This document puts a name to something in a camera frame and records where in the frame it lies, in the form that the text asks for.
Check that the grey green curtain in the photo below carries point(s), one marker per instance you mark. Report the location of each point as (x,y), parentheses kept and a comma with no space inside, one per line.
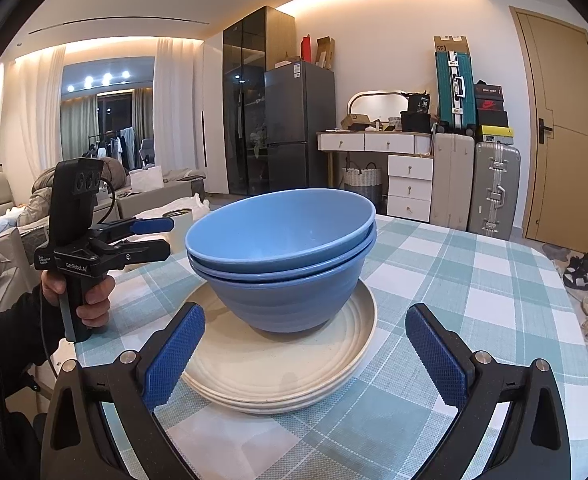
(78,125)

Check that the woven laundry basket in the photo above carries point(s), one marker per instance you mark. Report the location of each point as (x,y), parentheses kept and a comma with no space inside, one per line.
(361,185)

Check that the silver suitcase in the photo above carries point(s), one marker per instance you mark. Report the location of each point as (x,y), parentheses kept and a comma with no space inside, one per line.
(494,190)

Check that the grey office chair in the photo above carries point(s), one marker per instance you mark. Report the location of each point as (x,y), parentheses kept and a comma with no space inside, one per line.
(146,152)

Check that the grey sofa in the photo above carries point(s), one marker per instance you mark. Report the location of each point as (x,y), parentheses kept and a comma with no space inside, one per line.
(3,260)

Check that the person's left forearm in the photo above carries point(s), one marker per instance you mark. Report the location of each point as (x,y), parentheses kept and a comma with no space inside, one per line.
(13,330)

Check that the green suitcase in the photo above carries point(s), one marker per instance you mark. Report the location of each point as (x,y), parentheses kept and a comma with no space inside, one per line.
(454,90)

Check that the wooden door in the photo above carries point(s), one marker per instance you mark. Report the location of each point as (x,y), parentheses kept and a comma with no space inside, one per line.
(564,135)

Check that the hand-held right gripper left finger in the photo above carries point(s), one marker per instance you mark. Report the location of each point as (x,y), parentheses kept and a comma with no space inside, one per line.
(173,360)

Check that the beige suitcase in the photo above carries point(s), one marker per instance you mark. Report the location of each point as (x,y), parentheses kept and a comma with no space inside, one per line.
(451,185)

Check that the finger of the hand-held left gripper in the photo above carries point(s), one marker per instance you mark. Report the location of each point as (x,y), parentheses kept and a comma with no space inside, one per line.
(143,252)
(153,225)

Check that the dark glass cabinet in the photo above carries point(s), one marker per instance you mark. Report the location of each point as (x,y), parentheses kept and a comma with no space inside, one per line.
(244,110)

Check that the yellow shoe box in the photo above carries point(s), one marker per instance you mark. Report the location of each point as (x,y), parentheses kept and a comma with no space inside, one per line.
(494,135)

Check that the grey refrigerator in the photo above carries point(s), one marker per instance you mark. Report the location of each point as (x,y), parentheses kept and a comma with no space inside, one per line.
(299,125)

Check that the white dressing table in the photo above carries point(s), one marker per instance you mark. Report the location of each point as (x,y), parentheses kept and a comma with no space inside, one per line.
(409,185)

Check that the flat cardboard carton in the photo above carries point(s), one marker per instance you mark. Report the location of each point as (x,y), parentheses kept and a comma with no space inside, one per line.
(451,44)

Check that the blue bowl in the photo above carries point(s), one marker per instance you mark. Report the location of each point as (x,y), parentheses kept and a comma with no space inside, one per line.
(284,310)
(274,272)
(274,225)

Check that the white curtain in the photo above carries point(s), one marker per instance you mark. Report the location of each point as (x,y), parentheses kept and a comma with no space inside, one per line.
(178,105)
(41,110)

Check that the black shoe box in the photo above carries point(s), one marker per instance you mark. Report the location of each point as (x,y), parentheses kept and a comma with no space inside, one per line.
(491,105)

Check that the person's left hand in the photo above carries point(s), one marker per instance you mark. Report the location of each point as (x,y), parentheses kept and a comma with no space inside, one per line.
(96,300)

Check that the large cream plate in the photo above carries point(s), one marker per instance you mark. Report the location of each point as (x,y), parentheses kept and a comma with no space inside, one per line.
(334,350)
(274,408)

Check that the clothes rack with garments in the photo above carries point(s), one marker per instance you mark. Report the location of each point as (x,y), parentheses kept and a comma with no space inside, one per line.
(116,145)

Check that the red box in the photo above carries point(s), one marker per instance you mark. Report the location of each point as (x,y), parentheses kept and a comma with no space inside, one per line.
(307,49)

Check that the small open cardboard box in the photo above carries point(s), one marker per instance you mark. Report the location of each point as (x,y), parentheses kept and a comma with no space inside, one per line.
(356,121)

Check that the white tumbler cup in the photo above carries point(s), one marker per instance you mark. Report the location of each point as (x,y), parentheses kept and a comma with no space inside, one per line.
(178,240)

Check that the oval mirror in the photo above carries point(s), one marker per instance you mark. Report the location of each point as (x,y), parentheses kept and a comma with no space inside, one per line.
(379,110)

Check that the tall open cardboard box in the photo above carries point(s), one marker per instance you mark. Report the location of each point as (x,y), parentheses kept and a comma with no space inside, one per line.
(325,52)

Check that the checked tablecloth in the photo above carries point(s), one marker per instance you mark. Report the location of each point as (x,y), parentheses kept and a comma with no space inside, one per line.
(474,280)

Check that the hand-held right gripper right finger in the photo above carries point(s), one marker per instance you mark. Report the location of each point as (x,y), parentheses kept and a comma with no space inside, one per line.
(434,355)

